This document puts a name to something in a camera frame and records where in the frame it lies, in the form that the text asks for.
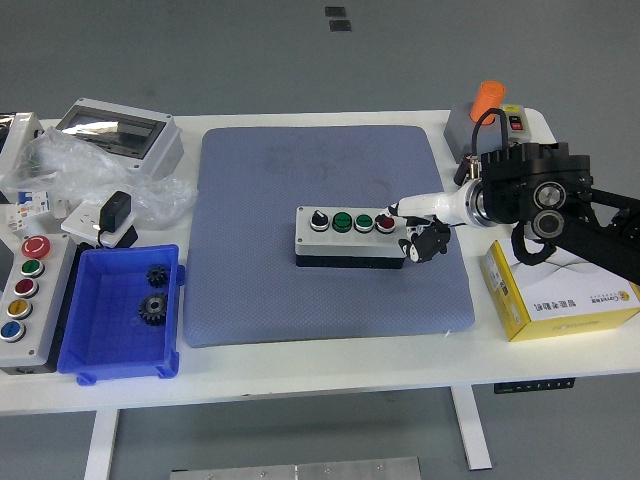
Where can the clear plastic bag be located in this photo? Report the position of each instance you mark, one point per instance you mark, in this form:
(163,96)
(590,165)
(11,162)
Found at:
(75,170)

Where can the yellow white carton box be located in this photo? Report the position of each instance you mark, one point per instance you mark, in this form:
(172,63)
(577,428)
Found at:
(550,300)

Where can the small black bevel gear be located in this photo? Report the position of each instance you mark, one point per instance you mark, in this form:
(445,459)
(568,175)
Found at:
(156,276)

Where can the white circuit breaker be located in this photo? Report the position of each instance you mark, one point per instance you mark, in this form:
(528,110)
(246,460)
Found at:
(34,202)

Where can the grey distribution box clear lid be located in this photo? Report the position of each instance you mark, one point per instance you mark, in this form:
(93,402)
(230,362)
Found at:
(165,145)

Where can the grey metal plate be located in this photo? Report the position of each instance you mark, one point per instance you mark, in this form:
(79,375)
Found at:
(295,471)

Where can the black power adapter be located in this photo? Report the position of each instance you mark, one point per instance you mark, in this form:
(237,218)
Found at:
(115,210)

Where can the dark floor plate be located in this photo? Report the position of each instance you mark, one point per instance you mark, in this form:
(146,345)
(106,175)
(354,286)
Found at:
(335,11)
(340,26)

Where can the white plastic enclosure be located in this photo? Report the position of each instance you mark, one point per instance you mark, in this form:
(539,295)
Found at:
(17,140)

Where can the black table control panel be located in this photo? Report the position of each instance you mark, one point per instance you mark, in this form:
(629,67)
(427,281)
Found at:
(534,386)

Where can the black capacitor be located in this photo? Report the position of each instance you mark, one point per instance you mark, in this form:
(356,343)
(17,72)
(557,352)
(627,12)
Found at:
(458,177)

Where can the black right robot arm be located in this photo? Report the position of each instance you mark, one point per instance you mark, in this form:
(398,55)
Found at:
(520,185)

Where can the white socket plate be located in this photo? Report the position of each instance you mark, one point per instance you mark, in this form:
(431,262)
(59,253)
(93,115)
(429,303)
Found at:
(82,217)

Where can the large black bevel gear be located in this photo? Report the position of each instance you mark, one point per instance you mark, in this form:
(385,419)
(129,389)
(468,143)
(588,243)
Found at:
(153,309)

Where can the grey four-button control box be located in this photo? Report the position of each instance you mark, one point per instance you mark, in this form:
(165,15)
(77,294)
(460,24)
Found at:
(340,245)

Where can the grey five-button control box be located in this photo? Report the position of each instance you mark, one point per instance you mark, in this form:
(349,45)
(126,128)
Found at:
(47,320)

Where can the white table leg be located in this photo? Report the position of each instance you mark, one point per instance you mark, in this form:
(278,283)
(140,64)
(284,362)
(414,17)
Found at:
(101,445)
(470,430)

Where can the blue plastic bin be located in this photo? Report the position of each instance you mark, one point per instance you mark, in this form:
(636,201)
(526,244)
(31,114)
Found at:
(100,350)

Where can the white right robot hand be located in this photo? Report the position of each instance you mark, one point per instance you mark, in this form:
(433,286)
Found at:
(435,207)

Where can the orange cylinder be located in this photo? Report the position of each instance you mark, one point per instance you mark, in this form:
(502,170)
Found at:
(489,97)

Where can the blue-grey table mat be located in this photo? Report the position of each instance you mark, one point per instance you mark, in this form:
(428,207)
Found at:
(250,290)

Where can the grey switch base box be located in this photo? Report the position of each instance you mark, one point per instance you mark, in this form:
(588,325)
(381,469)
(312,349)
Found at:
(457,130)

